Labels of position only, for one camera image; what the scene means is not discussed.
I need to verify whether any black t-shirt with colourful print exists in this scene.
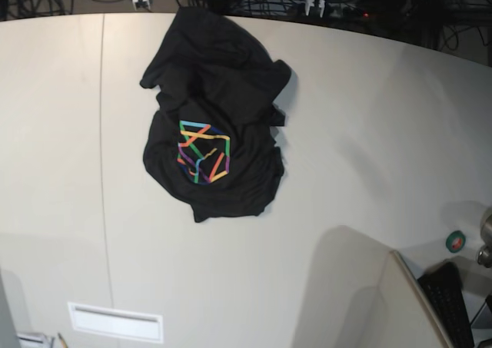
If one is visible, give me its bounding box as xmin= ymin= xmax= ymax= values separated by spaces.
xmin=140 ymin=7 xmax=291 ymax=223

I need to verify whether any beige partition panel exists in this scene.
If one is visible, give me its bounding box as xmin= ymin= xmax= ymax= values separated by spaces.
xmin=371 ymin=250 xmax=453 ymax=348

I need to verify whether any green tape roll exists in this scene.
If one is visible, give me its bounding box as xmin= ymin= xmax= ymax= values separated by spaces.
xmin=445 ymin=230 xmax=467 ymax=254

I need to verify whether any black keyboard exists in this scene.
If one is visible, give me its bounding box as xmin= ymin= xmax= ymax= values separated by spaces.
xmin=417 ymin=262 xmax=475 ymax=348

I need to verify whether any silver metal cylinder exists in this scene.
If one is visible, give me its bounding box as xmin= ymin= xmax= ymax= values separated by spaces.
xmin=477 ymin=208 xmax=492 ymax=269

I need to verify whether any yellow pencil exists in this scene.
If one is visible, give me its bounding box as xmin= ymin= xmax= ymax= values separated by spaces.
xmin=57 ymin=333 xmax=68 ymax=348

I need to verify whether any white cable slot cover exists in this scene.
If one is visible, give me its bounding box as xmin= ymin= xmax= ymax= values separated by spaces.
xmin=68 ymin=302 xmax=165 ymax=344

